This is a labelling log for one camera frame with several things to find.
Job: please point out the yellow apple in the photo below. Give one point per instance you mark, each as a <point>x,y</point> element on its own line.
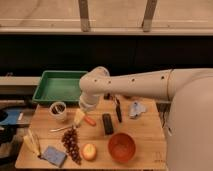
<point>89,152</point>

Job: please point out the crumpled blue cloth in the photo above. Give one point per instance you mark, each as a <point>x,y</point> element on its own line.
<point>136,109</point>

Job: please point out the white cup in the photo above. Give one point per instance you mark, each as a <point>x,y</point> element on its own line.
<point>58,111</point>

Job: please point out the black handled knife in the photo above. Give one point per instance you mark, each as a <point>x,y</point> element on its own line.
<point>118,110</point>

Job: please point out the small black block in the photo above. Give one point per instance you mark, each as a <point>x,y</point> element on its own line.
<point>107,96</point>

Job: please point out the bunch of dark grapes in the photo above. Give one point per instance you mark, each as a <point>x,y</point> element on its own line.
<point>70,142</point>

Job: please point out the green plastic tray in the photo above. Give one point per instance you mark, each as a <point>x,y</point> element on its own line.
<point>56,85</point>

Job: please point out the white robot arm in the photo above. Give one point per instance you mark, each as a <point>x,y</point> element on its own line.
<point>190,121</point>

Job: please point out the metal fork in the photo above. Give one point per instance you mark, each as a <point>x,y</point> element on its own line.
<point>63,128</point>

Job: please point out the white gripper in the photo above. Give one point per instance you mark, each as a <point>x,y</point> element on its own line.
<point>87,102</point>

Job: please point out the blue object at left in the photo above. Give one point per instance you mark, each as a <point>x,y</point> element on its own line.
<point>10,116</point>

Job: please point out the black rectangular remote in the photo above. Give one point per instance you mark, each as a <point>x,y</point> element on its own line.
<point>108,126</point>

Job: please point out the corn cob with husk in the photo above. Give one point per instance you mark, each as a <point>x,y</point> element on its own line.
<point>32,142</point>

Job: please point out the red bowl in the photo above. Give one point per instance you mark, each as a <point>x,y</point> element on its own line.
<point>121,147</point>

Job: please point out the blue sponge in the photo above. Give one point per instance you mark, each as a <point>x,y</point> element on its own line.
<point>54,156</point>

